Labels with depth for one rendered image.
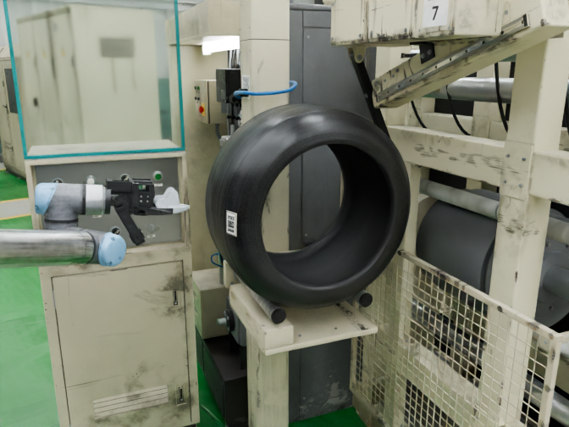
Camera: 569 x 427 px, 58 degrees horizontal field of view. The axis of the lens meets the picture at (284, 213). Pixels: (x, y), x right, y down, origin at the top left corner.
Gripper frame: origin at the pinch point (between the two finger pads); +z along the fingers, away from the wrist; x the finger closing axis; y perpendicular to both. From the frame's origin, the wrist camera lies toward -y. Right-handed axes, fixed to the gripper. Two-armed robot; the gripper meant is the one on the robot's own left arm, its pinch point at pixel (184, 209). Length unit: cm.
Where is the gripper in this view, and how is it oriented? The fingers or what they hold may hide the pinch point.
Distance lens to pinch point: 138.7
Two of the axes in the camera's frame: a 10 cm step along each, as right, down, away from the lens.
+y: 1.1, -9.7, -2.3
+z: 9.2, 0.1, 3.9
